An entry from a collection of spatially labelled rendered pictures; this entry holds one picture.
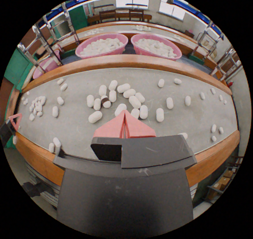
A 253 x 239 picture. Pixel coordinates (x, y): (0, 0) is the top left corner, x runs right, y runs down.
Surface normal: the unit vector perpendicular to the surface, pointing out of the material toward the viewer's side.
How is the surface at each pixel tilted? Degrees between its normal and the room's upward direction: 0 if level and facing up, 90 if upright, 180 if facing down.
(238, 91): 89
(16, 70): 90
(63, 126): 0
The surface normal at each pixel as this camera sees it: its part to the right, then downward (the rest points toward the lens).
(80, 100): -0.01, -0.27
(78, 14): 0.06, 0.96
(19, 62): 1.00, 0.00
